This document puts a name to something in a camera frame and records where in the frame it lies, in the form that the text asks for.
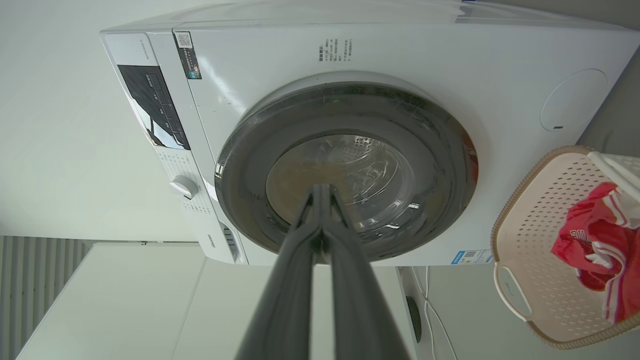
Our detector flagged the beige perforated laundry basket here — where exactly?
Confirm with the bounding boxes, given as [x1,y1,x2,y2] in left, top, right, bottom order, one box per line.
[491,145,640,350]

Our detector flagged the white cabinet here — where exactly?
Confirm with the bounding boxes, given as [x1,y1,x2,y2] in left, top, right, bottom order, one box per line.
[15,242,418,360]

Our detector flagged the round dark washing machine door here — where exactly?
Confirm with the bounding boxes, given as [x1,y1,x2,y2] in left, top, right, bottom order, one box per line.
[215,81,479,262]

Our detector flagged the red and white garment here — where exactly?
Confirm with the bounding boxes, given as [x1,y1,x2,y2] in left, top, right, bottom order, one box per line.
[551,181,640,325]

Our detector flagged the white power cable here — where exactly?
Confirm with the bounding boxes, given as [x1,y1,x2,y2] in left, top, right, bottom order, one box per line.
[411,266,458,360]

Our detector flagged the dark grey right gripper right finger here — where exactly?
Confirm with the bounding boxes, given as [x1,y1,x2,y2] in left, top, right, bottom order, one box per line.
[320,184,411,360]

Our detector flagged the grey slatted radiator panel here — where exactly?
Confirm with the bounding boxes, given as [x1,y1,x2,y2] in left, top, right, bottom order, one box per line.
[0,235,93,360]

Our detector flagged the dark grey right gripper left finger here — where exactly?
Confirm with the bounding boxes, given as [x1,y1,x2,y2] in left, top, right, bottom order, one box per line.
[235,184,323,360]

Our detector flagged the silver control knob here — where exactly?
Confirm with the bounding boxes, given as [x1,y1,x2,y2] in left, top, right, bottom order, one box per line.
[169,175,199,200]

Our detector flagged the white front-load washing machine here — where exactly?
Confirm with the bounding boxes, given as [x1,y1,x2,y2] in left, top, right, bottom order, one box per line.
[99,0,640,267]

